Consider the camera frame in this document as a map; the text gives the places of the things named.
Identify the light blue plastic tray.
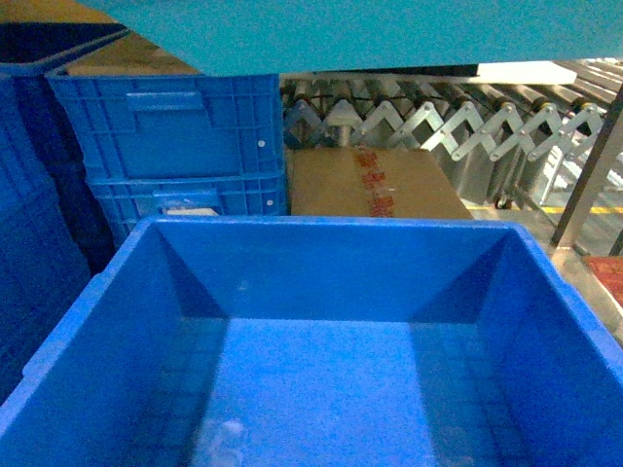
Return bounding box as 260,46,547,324
92,1,622,77

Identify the dark blue crate stack left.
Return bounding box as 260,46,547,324
1,22,127,398

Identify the brown cardboard box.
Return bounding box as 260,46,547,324
286,147,472,220

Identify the large blue open crate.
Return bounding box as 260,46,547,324
1,216,622,466

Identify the blue crate under lidded crate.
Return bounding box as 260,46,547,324
88,171,288,247

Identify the blue crate with cardboard lid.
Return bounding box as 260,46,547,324
47,33,283,179

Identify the expandable roller conveyor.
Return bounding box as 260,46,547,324
280,58,622,208

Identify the white foam board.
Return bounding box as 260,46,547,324
473,61,577,86

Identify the metal frame post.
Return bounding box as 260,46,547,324
551,89,622,249

